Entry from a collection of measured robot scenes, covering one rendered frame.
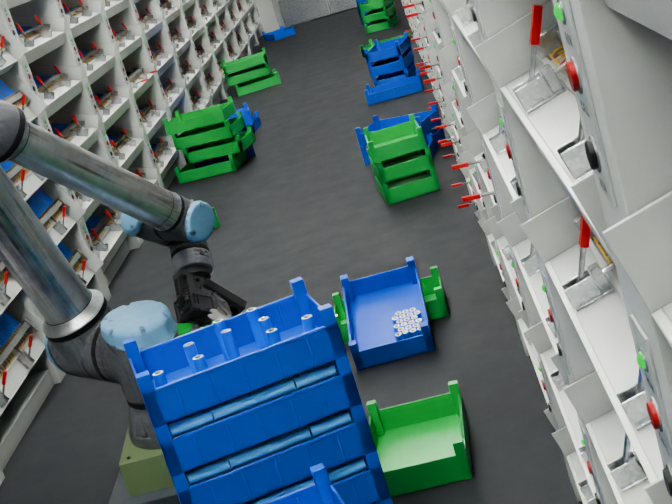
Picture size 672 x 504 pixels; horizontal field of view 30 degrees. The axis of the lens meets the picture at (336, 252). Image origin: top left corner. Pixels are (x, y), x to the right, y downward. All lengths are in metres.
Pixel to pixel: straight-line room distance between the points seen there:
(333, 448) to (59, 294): 0.97
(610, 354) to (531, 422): 1.52
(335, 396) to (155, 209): 0.93
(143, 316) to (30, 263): 0.25
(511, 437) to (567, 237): 1.24
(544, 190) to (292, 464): 0.71
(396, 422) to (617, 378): 1.70
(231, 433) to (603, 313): 0.81
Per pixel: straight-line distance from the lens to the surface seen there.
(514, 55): 1.32
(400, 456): 2.61
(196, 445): 1.85
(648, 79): 0.62
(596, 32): 0.62
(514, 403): 2.71
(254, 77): 8.40
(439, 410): 2.72
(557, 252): 1.37
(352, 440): 1.90
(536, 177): 1.35
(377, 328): 3.22
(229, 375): 1.82
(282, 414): 1.86
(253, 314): 1.97
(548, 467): 2.43
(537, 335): 2.15
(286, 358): 1.83
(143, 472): 2.68
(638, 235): 0.64
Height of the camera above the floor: 1.13
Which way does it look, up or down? 16 degrees down
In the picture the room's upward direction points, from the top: 17 degrees counter-clockwise
